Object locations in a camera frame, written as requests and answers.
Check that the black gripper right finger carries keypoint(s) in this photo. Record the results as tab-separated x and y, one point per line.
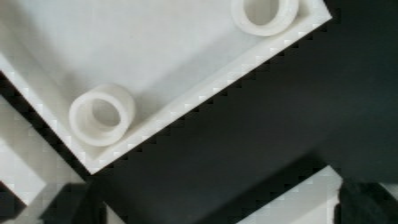
368	205

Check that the white L-shaped obstacle fence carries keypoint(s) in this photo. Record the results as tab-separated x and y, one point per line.
34	170

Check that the white square tabletop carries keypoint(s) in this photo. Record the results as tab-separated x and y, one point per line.
171	47

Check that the white table leg with tag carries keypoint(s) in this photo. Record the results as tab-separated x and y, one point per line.
304	205

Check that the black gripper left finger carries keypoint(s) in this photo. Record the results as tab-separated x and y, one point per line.
77	207

